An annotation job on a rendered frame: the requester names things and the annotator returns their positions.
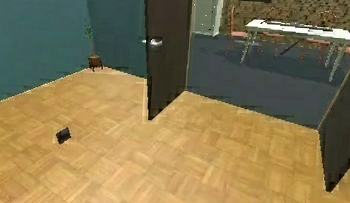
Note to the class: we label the dark brown room door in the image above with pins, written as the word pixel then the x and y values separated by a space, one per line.
pixel 169 19

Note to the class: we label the house plant in brown pot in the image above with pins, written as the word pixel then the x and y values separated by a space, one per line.
pixel 95 61

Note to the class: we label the white cupboard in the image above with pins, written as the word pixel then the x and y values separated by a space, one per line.
pixel 206 14

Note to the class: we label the small black box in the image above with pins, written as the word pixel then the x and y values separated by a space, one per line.
pixel 63 135

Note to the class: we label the white table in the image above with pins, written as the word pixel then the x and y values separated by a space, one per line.
pixel 303 30

